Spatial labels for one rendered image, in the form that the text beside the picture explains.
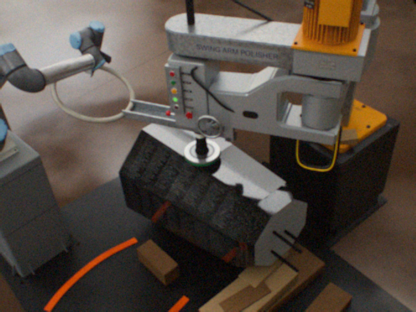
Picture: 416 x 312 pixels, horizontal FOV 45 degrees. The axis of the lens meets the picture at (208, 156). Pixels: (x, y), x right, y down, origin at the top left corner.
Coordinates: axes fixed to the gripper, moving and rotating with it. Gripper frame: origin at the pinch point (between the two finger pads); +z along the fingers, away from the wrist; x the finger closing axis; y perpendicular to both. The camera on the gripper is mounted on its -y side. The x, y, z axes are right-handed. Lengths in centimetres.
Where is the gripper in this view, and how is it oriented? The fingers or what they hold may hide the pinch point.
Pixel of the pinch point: (91, 72)
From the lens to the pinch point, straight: 327.0
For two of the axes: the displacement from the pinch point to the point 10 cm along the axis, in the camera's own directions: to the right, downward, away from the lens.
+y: -9.4, -0.8, -3.4
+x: 1.5, 7.8, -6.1
